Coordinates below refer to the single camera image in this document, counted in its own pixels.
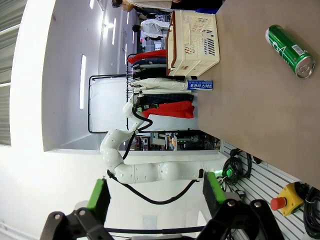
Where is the blue plastic bin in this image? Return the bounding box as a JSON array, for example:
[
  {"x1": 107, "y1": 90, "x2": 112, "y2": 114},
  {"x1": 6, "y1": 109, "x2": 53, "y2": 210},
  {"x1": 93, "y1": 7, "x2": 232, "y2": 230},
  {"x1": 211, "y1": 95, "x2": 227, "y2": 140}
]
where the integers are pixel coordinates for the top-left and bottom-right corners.
[{"x1": 194, "y1": 7, "x2": 220, "y2": 15}]

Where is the red hanging garment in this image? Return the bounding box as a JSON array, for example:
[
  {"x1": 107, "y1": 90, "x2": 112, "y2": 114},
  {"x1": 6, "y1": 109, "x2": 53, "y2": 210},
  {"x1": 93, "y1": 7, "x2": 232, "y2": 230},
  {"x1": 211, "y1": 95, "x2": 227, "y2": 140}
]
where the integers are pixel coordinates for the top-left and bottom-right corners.
[
  {"x1": 142, "y1": 100, "x2": 196, "y2": 120},
  {"x1": 127, "y1": 49, "x2": 168, "y2": 65}
]

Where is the person in beige top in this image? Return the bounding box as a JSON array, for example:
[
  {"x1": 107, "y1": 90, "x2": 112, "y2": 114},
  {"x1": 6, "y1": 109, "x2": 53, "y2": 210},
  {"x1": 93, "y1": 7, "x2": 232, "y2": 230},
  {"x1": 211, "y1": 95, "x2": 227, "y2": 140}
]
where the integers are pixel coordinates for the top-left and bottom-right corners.
[{"x1": 111, "y1": 0, "x2": 182, "y2": 13}]

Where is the dark plaid hanging garment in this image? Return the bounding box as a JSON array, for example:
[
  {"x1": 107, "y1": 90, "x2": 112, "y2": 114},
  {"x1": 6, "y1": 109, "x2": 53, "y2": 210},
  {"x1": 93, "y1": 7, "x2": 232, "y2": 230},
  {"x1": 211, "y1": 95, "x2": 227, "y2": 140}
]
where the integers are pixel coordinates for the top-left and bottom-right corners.
[{"x1": 138, "y1": 92, "x2": 195, "y2": 104}]

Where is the black cable bundle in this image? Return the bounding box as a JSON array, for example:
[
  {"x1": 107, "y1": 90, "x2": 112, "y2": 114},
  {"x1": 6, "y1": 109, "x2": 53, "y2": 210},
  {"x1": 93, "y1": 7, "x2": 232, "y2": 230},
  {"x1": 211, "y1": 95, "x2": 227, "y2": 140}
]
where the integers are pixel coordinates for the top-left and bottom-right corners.
[
  {"x1": 302, "y1": 183, "x2": 320, "y2": 240},
  {"x1": 221, "y1": 148, "x2": 253, "y2": 186}
]

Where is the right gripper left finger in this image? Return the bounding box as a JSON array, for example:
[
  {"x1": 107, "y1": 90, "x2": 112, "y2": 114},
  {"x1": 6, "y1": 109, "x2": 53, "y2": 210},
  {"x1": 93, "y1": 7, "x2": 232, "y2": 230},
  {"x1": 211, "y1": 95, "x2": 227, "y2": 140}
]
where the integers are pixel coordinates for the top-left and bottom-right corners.
[{"x1": 39, "y1": 176, "x2": 113, "y2": 240}]

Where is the white hanging garment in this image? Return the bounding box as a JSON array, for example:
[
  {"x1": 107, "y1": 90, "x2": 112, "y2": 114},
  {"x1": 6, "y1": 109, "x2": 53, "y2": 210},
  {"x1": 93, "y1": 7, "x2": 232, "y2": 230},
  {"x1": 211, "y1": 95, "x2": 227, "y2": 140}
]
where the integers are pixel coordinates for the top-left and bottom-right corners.
[{"x1": 130, "y1": 77, "x2": 189, "y2": 92}]

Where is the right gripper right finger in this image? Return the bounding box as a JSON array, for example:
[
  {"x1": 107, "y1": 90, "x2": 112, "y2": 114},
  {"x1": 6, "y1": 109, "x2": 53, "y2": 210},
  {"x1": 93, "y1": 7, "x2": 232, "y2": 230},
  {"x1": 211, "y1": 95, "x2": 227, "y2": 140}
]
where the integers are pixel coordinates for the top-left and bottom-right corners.
[{"x1": 199, "y1": 171, "x2": 285, "y2": 240}]

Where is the person in white coat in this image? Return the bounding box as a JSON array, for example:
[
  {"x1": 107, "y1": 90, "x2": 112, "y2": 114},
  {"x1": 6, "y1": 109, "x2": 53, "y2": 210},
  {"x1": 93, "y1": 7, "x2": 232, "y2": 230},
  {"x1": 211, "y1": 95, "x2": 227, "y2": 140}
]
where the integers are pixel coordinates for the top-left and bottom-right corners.
[{"x1": 131, "y1": 19, "x2": 172, "y2": 42}]

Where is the background equipment shelf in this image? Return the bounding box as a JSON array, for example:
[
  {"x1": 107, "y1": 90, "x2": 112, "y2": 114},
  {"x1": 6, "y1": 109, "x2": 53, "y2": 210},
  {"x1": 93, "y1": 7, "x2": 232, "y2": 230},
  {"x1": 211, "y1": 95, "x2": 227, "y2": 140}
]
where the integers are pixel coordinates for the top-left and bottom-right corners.
[{"x1": 134, "y1": 131, "x2": 222, "y2": 151}]

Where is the black-framed white screen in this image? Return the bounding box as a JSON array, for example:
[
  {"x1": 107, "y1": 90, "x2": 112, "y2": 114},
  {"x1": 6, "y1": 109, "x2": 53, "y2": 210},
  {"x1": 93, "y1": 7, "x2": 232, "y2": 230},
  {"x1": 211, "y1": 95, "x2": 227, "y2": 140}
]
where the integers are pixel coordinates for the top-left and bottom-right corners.
[{"x1": 87, "y1": 74, "x2": 131, "y2": 135}]

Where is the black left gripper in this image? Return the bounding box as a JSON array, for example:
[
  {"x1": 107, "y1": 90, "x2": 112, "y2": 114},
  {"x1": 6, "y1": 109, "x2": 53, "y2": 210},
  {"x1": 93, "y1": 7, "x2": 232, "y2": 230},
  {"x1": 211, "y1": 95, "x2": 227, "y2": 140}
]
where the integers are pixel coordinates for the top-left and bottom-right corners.
[{"x1": 136, "y1": 96, "x2": 160, "y2": 112}]

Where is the navy hanging garment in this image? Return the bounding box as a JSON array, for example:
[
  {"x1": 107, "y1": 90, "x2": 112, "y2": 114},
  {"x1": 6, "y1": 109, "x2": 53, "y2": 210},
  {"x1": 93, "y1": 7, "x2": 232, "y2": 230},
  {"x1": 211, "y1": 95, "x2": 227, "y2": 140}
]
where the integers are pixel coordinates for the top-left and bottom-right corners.
[{"x1": 131, "y1": 57, "x2": 168, "y2": 66}]

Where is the left arm black hose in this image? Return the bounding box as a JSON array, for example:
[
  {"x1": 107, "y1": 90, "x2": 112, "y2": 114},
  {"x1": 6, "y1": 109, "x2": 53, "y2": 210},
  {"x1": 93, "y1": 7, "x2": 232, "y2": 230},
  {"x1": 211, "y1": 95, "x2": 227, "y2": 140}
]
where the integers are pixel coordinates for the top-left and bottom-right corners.
[{"x1": 106, "y1": 106, "x2": 205, "y2": 205}]

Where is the black hanging garment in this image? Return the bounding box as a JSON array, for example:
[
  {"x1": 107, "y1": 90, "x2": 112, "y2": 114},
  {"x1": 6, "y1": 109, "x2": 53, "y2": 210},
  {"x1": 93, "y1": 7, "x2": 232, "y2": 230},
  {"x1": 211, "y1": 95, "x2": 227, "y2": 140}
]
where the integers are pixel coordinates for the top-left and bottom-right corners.
[{"x1": 131, "y1": 64, "x2": 187, "y2": 81}]

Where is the blue Pocari Sweat can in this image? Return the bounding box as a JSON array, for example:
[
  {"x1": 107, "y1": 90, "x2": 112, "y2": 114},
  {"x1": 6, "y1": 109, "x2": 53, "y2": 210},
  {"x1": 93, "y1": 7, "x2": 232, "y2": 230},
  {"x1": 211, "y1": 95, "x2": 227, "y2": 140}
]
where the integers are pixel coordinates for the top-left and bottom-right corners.
[{"x1": 186, "y1": 79, "x2": 214, "y2": 92}]

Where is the yellow emergency stop box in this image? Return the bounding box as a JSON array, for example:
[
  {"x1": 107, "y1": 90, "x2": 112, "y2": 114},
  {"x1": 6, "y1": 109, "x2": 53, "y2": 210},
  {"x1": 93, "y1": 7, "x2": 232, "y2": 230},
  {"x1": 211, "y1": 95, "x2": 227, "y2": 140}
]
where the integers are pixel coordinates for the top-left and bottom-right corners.
[{"x1": 270, "y1": 181, "x2": 307, "y2": 217}]

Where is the green drink can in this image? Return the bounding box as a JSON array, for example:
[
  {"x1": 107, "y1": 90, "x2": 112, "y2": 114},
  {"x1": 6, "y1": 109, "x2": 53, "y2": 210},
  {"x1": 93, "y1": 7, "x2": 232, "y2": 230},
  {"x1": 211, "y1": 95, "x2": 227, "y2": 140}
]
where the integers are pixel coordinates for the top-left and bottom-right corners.
[{"x1": 265, "y1": 24, "x2": 316, "y2": 79}]

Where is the cream plastic shopping basket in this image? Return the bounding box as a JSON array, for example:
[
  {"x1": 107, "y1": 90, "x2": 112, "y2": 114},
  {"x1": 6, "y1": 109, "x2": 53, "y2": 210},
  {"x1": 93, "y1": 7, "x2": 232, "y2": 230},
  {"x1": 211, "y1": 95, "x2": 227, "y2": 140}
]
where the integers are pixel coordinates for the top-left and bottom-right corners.
[{"x1": 166, "y1": 9, "x2": 221, "y2": 77}]

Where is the black clothes rack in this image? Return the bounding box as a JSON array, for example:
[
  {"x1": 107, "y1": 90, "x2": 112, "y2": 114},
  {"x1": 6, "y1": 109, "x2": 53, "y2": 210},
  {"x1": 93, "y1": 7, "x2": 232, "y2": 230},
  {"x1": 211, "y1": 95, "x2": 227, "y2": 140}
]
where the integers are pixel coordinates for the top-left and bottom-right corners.
[{"x1": 126, "y1": 53, "x2": 141, "y2": 131}]

